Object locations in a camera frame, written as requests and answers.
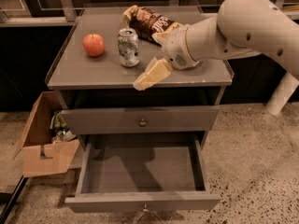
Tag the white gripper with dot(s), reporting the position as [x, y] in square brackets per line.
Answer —
[176, 48]

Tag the silver green 7up can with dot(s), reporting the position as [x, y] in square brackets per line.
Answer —
[128, 47]

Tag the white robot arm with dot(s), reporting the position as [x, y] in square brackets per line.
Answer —
[242, 28]

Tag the brass top drawer knob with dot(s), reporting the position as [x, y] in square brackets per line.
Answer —
[142, 123]

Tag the brass drawer knob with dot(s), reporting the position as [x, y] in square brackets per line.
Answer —
[142, 123]
[145, 208]

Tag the closed grey top drawer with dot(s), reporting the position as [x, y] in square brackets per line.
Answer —
[166, 119]

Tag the open grey middle drawer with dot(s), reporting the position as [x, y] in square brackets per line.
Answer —
[121, 172]

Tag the brass middle drawer knob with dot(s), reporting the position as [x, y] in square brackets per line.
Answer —
[145, 208]

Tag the brown chip bag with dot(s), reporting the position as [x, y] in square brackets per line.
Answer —
[145, 21]

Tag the red apple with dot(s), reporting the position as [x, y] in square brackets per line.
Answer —
[94, 45]

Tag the green items in box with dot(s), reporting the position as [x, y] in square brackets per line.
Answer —
[59, 128]

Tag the brown cardboard box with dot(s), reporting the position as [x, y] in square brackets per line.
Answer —
[40, 155]

